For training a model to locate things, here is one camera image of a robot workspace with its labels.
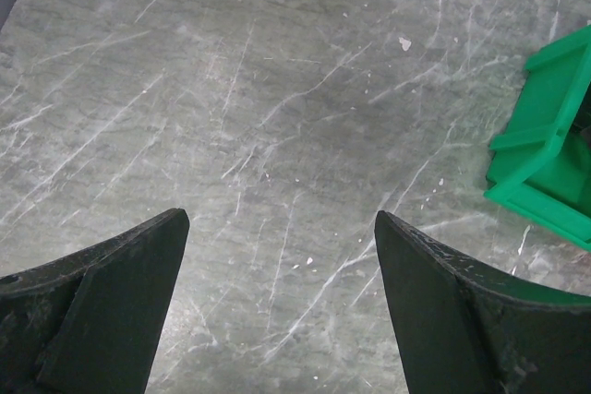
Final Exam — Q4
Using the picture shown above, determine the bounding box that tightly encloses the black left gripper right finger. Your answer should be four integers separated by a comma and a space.
375, 211, 590, 393

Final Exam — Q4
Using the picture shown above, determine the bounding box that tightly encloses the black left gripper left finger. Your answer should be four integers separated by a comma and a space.
1, 209, 189, 393

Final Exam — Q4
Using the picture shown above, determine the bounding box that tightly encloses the green plastic bin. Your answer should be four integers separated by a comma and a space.
484, 27, 590, 249

